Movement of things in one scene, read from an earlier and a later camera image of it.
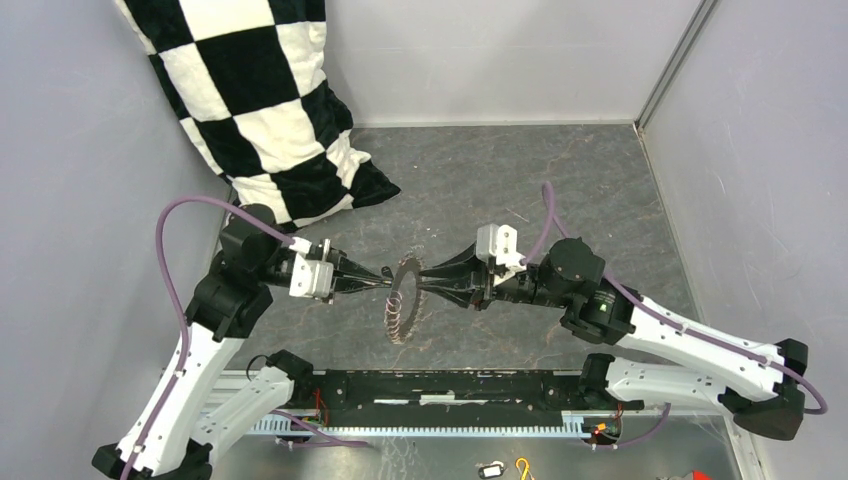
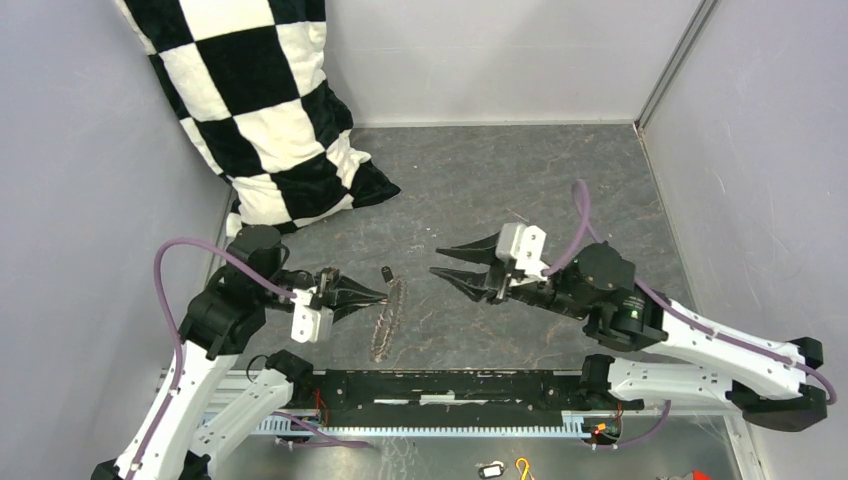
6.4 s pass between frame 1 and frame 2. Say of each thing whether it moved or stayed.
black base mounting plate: stayed
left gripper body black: moved
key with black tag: stayed
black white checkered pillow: stayed
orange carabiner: stayed
